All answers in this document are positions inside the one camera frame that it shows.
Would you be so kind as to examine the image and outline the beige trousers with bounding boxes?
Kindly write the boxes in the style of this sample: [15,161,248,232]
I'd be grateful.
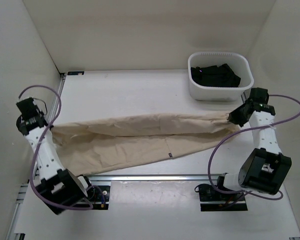
[52,112,239,176]

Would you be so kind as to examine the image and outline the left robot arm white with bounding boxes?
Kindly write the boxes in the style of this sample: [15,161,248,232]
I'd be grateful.
[16,97,95,215]

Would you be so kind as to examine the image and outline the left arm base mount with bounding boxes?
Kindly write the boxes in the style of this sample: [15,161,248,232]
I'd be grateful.
[86,183,111,211]

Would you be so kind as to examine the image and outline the dark corner sticker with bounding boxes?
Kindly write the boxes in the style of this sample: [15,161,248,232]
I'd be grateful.
[67,71,85,76]

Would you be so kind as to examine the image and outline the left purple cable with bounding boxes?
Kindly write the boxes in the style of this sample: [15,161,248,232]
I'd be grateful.
[18,84,106,210]

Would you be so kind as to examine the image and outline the black trousers in basket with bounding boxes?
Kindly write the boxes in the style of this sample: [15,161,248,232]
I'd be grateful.
[190,63,241,88]

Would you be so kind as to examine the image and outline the white plastic basket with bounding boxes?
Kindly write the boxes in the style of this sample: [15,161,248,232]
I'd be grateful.
[187,51,254,102]

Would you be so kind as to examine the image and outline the aluminium front rail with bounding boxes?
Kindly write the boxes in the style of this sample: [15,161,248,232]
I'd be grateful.
[88,174,210,186]

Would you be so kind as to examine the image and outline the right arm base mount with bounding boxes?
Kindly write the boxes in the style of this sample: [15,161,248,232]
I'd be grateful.
[194,184,248,212]

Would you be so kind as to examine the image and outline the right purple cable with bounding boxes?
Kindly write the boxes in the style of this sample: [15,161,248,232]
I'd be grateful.
[207,94,300,208]

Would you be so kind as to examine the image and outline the purple cable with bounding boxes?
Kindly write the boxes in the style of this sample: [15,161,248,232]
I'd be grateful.
[18,84,106,210]
[207,94,300,208]

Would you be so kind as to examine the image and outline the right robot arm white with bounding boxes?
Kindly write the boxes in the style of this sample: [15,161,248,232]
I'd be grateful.
[214,87,292,200]

